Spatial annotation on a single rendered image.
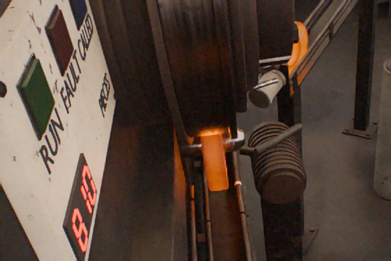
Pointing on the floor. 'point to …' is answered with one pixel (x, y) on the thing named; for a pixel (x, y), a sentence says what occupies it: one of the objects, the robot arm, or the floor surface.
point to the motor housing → (279, 192)
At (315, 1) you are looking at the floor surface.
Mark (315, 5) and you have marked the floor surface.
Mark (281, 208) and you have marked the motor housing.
